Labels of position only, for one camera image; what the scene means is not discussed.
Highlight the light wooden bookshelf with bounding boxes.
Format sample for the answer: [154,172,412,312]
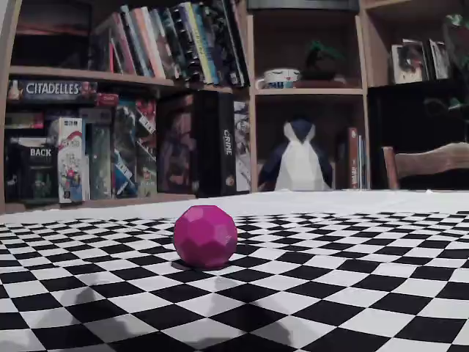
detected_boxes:
[0,0,469,213]

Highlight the pink green flat box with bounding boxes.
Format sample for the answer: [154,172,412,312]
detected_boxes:
[5,111,45,129]

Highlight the thin red book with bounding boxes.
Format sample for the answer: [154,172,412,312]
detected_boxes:
[109,12,136,74]

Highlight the red spine book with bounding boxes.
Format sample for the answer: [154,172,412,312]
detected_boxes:
[347,126,360,190]

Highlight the navy white paper penguin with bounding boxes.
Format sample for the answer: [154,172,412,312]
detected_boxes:
[257,117,334,191]

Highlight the black Back game box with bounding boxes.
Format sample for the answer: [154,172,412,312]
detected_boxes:
[7,137,59,205]

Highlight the white mug with face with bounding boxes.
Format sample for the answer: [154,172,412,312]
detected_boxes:
[255,67,301,90]

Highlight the black white checkered cloth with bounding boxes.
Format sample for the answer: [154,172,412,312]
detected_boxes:
[0,188,469,352]

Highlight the dark purple game box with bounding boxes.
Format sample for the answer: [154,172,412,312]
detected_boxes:
[157,94,195,194]

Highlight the black cabinet insert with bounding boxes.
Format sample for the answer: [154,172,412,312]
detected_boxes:
[368,78,469,190]

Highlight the red and green game box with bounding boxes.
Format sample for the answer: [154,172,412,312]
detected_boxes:
[135,98,158,197]

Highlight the black white figure box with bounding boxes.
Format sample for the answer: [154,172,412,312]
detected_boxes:
[428,38,452,80]

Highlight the white comic game box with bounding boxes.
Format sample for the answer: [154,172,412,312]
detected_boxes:
[233,100,253,194]

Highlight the black Crime game box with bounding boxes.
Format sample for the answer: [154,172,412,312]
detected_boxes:
[193,90,235,198]

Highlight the salmon pink book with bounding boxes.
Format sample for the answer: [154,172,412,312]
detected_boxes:
[130,7,166,78]

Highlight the grey flat box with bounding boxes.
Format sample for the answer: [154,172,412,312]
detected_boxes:
[78,108,113,124]

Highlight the thick black book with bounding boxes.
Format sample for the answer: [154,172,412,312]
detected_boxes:
[160,7,195,81]

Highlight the white cartoon game box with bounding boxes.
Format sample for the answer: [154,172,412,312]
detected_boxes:
[57,117,91,204]

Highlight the pink faceted ball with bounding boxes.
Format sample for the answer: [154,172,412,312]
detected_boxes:
[170,205,238,272]

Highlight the yellow and blue book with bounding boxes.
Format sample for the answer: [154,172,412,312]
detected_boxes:
[182,1,221,85]

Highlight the Citadelles game box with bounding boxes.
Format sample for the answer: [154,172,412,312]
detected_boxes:
[7,79,99,102]

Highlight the brown wooden chair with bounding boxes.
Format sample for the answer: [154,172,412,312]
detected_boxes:
[382,142,469,190]

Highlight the windowed figure box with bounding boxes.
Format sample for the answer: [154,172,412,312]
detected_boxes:
[390,39,429,84]

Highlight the small dark bonsai plant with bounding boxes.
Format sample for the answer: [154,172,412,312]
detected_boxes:
[292,40,362,89]

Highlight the dark comic volume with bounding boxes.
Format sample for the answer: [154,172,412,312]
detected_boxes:
[215,0,250,87]

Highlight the thin blue book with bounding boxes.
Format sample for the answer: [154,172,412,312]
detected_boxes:
[358,134,369,190]

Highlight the blue illustrated game box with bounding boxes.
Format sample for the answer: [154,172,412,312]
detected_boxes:
[111,98,139,199]

